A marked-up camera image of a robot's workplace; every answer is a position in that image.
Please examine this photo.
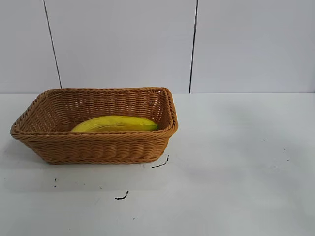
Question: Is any tan woven wicker basket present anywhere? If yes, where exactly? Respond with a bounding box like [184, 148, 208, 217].
[10, 86, 178, 165]

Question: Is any yellow banana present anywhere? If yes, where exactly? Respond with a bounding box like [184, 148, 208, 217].
[71, 116, 159, 133]

